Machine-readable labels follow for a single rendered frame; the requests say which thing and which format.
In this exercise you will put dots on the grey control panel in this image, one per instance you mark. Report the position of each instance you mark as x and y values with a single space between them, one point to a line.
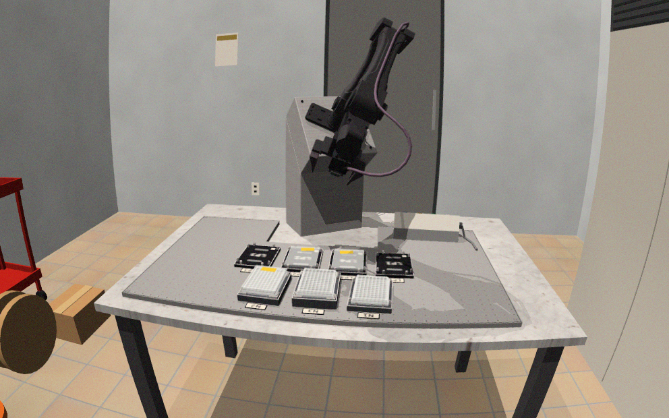
428 227

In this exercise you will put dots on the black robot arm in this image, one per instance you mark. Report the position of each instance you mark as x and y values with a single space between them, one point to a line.
358 98

